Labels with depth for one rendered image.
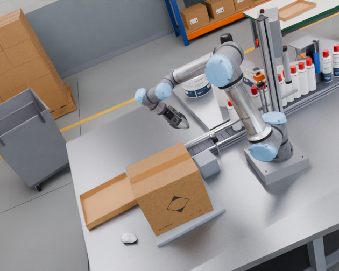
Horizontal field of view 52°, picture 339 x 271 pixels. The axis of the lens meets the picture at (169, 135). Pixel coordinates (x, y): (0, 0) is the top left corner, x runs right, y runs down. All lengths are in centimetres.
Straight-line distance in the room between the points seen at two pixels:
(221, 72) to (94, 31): 500
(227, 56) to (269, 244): 79
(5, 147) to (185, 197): 235
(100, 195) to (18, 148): 169
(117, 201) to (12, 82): 329
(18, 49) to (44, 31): 150
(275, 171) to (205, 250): 50
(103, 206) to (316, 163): 114
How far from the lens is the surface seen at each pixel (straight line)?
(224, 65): 139
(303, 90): 222
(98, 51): 638
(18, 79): 499
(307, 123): 209
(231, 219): 167
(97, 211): 202
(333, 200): 169
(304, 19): 344
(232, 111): 197
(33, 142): 365
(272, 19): 176
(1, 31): 483
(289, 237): 158
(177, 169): 156
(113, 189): 208
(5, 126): 436
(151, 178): 157
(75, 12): 620
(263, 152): 158
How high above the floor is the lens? 212
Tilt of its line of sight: 34 degrees down
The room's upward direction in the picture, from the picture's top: 22 degrees counter-clockwise
